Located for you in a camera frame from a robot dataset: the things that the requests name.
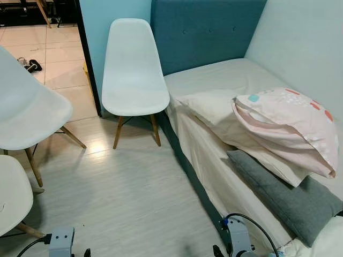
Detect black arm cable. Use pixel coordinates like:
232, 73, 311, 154
224, 213, 281, 257
16, 236, 52, 257

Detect pile of dark shoes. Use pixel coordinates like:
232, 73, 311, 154
17, 57, 43, 73

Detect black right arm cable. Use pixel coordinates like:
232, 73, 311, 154
224, 213, 281, 257

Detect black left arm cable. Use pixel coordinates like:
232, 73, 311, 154
16, 236, 52, 257

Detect plain cream pillow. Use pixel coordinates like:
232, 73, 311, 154
176, 90, 312, 188

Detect blue upholstered headboard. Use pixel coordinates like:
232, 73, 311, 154
151, 0, 267, 76

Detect black door frame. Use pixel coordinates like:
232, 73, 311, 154
74, 0, 103, 117

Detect pink pillow with orange patches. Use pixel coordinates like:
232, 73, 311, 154
232, 88, 340, 179

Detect black metal rack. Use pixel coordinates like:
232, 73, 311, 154
0, 0, 77, 28

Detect grey fabric pillow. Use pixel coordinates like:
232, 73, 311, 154
226, 149, 343, 247

